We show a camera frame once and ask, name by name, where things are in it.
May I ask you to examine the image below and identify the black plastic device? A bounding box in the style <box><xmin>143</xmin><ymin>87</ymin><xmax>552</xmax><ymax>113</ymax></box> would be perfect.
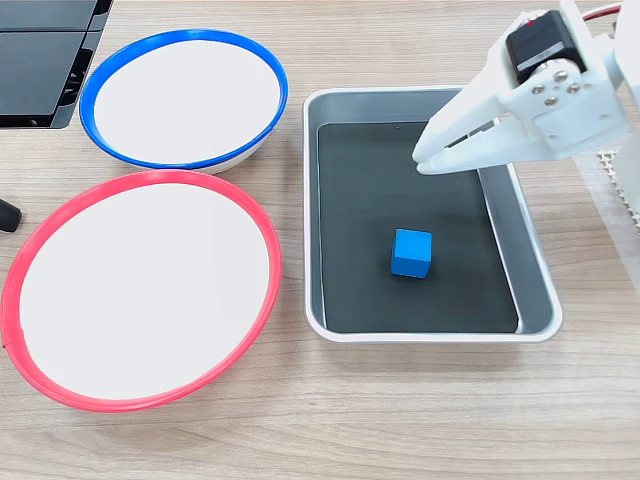
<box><xmin>0</xmin><ymin>0</ymin><xmax>115</xmax><ymax>131</ymax></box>

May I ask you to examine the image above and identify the white dish with red rim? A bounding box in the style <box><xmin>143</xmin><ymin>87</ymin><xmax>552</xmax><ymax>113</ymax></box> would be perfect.
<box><xmin>0</xmin><ymin>168</ymin><xmax>284</xmax><ymax>414</ymax></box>

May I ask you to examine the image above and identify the black tray liner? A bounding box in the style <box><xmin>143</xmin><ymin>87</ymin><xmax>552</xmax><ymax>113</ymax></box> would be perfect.
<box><xmin>316</xmin><ymin>121</ymin><xmax>521</xmax><ymax>335</ymax></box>

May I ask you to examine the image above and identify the red and black cable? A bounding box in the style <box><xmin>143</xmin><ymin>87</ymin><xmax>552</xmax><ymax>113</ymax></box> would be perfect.
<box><xmin>581</xmin><ymin>1</ymin><xmax>625</xmax><ymax>25</ymax></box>

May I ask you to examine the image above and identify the translucent sheet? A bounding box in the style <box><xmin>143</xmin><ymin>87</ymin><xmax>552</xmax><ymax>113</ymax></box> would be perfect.
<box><xmin>573</xmin><ymin>149</ymin><xmax>640</xmax><ymax>294</ymax></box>

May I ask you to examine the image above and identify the white dish with blue rim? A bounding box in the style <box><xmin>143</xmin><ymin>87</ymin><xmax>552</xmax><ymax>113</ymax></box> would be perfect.
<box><xmin>78</xmin><ymin>28</ymin><xmax>290</xmax><ymax>176</ymax></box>

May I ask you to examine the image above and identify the silver metal tray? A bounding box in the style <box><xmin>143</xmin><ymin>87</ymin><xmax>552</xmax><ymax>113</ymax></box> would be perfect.
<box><xmin>301</xmin><ymin>87</ymin><xmax>564</xmax><ymax>344</ymax></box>

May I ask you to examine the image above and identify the small black rounded object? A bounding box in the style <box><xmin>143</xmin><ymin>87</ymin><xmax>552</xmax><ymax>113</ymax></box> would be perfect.
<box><xmin>0</xmin><ymin>197</ymin><xmax>24</xmax><ymax>234</ymax></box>

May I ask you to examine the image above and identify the white mesh mat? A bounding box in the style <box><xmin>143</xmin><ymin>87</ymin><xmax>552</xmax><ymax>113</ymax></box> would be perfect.
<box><xmin>597</xmin><ymin>148</ymin><xmax>640</xmax><ymax>232</ymax></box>

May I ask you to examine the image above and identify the blue block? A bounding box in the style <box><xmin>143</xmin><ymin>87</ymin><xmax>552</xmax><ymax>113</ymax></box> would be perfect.
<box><xmin>389</xmin><ymin>228</ymin><xmax>434</xmax><ymax>279</ymax></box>

